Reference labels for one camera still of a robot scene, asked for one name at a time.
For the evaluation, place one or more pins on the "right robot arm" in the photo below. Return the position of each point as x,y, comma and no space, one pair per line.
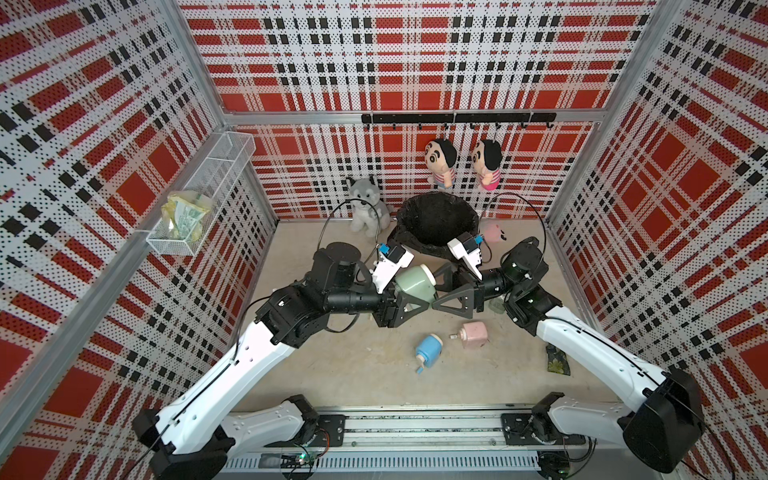
658,415

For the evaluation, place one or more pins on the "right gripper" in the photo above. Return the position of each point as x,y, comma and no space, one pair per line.
472,297

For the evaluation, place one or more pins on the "right hanging cartoon doll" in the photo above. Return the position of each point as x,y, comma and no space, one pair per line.
486,159

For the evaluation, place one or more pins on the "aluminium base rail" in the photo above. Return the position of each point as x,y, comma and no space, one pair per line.
425,439

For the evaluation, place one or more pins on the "left hanging cartoon doll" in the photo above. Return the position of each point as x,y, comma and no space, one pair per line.
440,159

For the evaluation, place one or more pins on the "dark floral cloth strip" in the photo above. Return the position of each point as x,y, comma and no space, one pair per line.
557,363

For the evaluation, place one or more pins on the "yellow green packet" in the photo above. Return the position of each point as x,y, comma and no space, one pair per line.
183,215

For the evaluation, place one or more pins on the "pink plush toy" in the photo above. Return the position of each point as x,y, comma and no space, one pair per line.
493,233

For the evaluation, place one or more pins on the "black hook rail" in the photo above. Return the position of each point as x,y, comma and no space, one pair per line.
458,118

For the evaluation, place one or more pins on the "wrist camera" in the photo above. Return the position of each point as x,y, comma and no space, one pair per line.
467,249
389,261

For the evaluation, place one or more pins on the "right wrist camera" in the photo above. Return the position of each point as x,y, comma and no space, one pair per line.
467,249

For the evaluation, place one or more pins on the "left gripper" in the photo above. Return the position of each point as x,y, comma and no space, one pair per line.
392,317

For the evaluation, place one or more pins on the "black trash bag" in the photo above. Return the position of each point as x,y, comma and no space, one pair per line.
426,223

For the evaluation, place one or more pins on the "clear sharpener shavings tray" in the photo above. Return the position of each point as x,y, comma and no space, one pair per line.
497,305

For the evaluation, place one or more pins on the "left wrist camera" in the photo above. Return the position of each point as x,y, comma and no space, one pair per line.
389,261

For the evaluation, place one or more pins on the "grey husky plush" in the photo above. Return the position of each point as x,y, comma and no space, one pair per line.
370,213

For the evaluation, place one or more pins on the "white wire wall basket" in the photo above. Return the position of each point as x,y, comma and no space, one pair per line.
224,159

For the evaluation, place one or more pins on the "hanging cartoon doll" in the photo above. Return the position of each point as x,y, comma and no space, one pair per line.
486,159
440,159

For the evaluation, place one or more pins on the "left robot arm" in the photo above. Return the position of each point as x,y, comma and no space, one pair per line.
194,436

